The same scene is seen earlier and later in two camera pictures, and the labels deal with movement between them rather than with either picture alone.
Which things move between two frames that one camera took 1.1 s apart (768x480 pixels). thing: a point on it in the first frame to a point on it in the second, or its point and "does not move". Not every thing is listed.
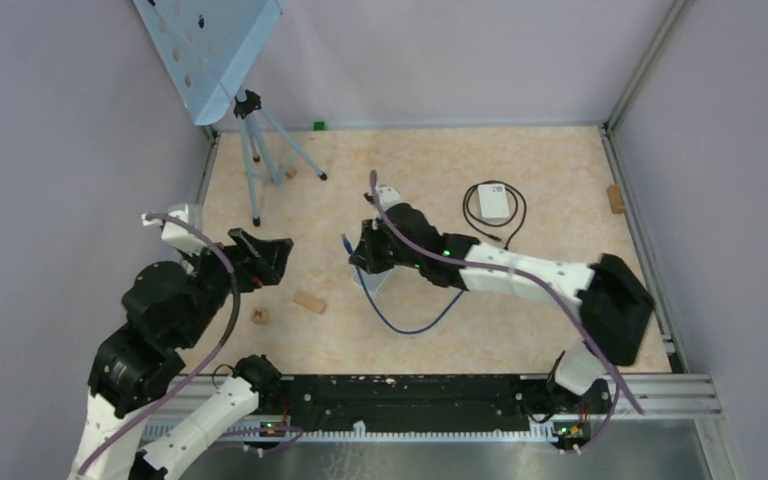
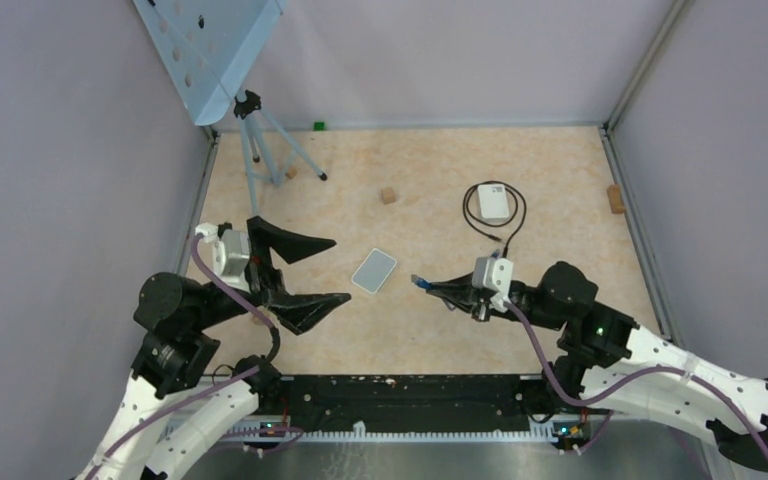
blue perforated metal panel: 212,46 does not move
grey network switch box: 372,281 does not move
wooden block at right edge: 615,198 does not move
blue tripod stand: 268,153 does not move
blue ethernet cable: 350,251 to 420,281
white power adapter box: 493,202 does not move
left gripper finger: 260,274 to 297,313
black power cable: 508,187 does not move
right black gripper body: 381,255 to 526,304
